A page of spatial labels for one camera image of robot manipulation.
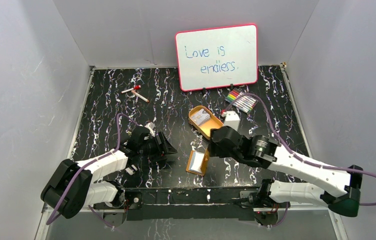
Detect red capped marker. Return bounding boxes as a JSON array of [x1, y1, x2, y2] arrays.
[[121, 85, 141, 94]]

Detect white plastic clip block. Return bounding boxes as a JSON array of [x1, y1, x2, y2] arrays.
[[125, 164, 138, 176]]

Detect tan oval tray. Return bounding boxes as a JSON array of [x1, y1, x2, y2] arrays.
[[188, 105, 223, 140]]

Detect coloured marker pack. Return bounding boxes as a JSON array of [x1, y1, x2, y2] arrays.
[[225, 88, 258, 114]]

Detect white board pink frame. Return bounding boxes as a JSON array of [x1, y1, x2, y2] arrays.
[[174, 23, 259, 92]]

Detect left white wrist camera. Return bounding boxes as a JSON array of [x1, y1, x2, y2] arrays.
[[144, 122, 156, 136]]

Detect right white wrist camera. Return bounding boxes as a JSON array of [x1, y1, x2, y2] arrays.
[[221, 110, 241, 131]]

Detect credit cards stack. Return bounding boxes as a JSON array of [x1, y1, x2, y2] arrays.
[[190, 109, 211, 126]]

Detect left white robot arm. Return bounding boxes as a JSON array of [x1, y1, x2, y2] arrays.
[[40, 125, 178, 220]]

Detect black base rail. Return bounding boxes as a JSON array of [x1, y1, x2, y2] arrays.
[[125, 187, 259, 221]]

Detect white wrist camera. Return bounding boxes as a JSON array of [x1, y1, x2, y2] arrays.
[[144, 122, 156, 136], [221, 110, 241, 131]]

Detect white marker pen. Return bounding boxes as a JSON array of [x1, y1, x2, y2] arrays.
[[131, 90, 150, 103]]

